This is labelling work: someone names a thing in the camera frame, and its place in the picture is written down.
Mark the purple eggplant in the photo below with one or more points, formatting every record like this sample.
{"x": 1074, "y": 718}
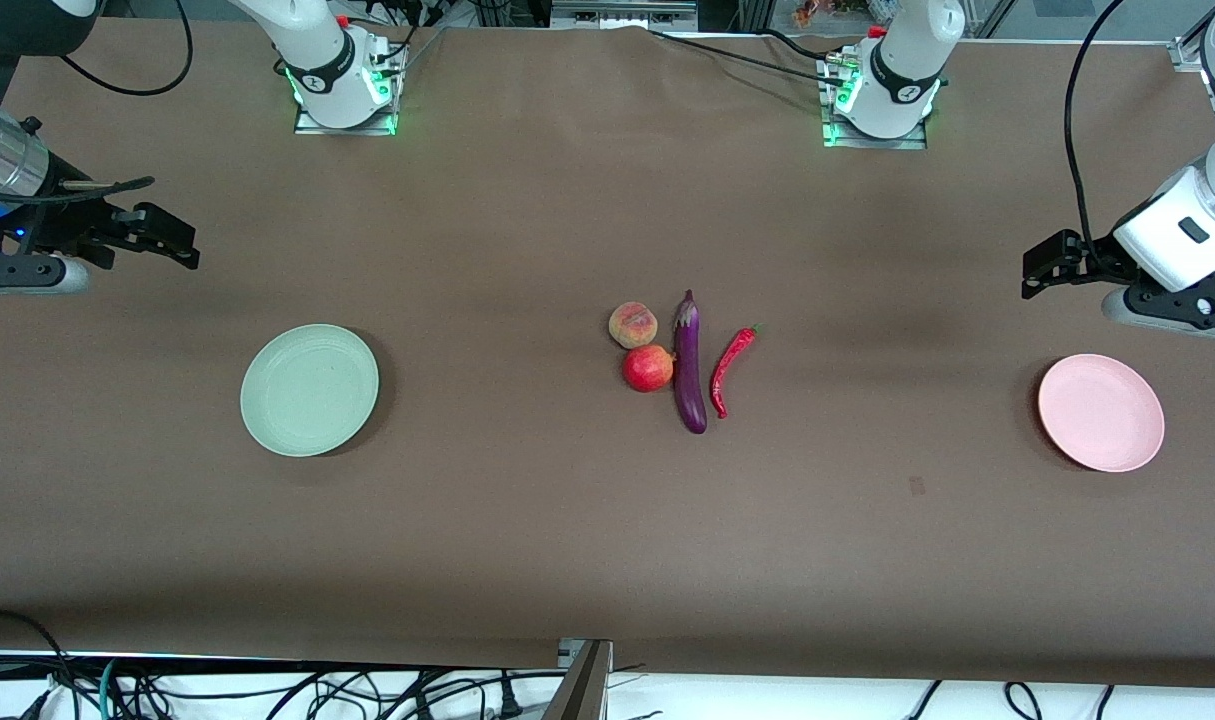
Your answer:
{"x": 689, "y": 370}

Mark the grey metal post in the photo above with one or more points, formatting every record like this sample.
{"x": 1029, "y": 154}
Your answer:
{"x": 585, "y": 690}

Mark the red chili pepper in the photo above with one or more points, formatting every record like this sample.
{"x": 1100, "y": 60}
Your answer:
{"x": 735, "y": 347}

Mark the brown table cover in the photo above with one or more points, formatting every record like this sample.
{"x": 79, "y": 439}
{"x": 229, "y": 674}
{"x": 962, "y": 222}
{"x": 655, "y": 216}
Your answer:
{"x": 567, "y": 520}

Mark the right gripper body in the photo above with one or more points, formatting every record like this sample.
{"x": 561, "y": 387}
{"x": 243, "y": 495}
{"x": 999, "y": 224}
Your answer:
{"x": 64, "y": 222}

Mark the light green plate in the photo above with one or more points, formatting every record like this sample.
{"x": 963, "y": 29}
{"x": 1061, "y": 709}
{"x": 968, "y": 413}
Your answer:
{"x": 307, "y": 395}

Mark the pink plate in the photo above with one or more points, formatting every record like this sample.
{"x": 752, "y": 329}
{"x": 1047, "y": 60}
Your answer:
{"x": 1102, "y": 415}

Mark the orange red background object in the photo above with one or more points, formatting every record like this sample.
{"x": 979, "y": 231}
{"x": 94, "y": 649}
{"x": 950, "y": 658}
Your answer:
{"x": 817, "y": 12}

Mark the red pomegranate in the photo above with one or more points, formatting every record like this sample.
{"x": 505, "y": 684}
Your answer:
{"x": 647, "y": 368}

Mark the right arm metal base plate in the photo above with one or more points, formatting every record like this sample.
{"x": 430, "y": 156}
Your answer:
{"x": 347, "y": 130}

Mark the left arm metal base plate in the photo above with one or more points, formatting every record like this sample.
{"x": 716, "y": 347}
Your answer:
{"x": 877, "y": 144}

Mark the aluminium table rail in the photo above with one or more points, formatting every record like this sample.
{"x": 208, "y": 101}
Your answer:
{"x": 1192, "y": 55}

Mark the orange yellow peach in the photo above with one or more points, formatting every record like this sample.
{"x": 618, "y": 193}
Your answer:
{"x": 632, "y": 325}

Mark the grey metal frame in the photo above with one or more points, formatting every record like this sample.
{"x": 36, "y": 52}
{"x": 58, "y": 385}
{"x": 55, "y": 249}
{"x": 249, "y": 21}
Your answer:
{"x": 622, "y": 12}

